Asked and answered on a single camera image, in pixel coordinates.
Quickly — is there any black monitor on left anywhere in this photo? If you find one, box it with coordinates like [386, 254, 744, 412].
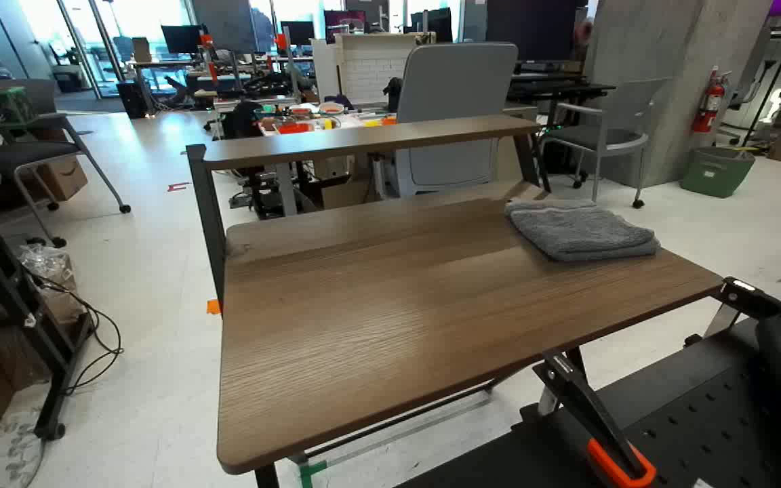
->
[164, 25, 204, 55]

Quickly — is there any black cable on floor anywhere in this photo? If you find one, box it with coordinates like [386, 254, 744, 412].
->
[63, 293, 127, 396]

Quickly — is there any black orange clamp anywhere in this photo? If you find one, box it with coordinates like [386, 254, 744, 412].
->
[534, 351, 656, 488]

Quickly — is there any wooden desk with shelf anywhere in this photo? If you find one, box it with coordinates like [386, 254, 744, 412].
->
[184, 113, 718, 488]

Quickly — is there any grey office chair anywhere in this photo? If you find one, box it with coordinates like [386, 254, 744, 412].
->
[397, 40, 518, 196]

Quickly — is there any black clamp on right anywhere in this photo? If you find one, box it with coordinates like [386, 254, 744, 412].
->
[706, 277, 781, 336]

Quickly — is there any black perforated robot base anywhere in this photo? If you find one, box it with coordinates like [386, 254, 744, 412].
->
[401, 319, 781, 488]

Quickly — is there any grey towel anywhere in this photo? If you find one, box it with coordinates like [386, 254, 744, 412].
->
[507, 206, 659, 262]

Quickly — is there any grey armchair with wheels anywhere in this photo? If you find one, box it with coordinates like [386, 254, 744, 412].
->
[538, 79, 664, 208]

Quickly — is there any cluttered background table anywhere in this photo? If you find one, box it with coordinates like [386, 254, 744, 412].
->
[204, 99, 397, 137]

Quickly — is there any green plastic bin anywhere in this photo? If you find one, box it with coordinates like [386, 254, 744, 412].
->
[682, 147, 754, 198]

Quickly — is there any black metal rack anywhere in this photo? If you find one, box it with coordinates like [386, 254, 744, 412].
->
[0, 235, 97, 441]

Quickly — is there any red fire extinguisher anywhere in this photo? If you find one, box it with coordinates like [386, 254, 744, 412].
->
[693, 68, 728, 132]

